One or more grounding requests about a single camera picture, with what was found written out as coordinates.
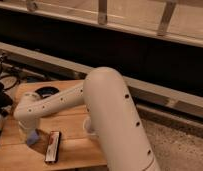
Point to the blue translucent gripper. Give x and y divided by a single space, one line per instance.
33 137

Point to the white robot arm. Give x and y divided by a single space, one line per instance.
112 114

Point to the black bowl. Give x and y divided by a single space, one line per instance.
46 91

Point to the metal window frame rail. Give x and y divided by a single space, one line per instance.
172 20

